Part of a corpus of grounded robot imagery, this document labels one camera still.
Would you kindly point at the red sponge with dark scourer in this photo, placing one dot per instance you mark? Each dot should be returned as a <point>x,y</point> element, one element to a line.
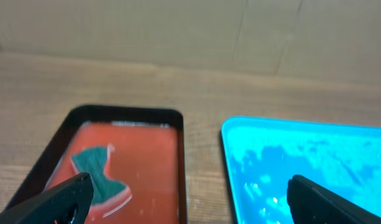
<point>109,194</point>

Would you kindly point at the blue plastic tray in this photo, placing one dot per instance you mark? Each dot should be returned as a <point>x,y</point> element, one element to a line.
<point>262,154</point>

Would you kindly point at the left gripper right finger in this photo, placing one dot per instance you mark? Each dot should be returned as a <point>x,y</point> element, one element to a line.
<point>311,203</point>

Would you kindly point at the black tray with red liquid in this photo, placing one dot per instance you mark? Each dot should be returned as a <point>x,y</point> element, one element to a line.
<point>144,151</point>

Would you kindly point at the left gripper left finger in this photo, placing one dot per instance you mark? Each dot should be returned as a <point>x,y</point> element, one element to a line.
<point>67,202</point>

